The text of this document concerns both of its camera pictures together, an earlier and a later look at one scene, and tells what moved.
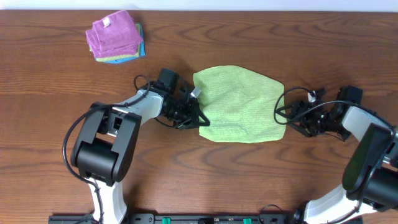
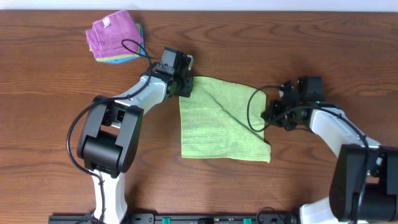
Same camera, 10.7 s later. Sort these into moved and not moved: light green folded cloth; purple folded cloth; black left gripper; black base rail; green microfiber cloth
Moved: green microfiber cloth; black left gripper
Not moved: light green folded cloth; purple folded cloth; black base rail
